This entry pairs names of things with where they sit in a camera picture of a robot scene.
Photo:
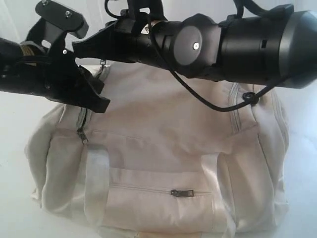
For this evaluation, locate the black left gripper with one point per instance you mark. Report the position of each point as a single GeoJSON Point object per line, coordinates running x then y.
{"type": "Point", "coordinates": [30, 70]}

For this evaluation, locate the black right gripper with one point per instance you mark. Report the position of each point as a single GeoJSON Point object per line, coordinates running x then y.
{"type": "Point", "coordinates": [120, 40]}

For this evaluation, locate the beige fabric duffel bag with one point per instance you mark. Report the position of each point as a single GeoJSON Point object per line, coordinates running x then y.
{"type": "Point", "coordinates": [114, 171]}

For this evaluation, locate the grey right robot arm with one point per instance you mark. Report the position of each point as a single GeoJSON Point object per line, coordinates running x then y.
{"type": "Point", "coordinates": [254, 46]}

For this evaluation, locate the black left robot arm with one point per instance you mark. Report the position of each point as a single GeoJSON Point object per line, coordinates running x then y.
{"type": "Point", "coordinates": [31, 70]}

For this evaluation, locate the white backdrop curtain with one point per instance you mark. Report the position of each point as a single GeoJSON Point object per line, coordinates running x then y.
{"type": "Point", "coordinates": [21, 27]}

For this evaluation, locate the dark front pocket zipper pull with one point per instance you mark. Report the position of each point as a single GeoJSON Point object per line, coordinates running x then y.
{"type": "Point", "coordinates": [182, 193]}

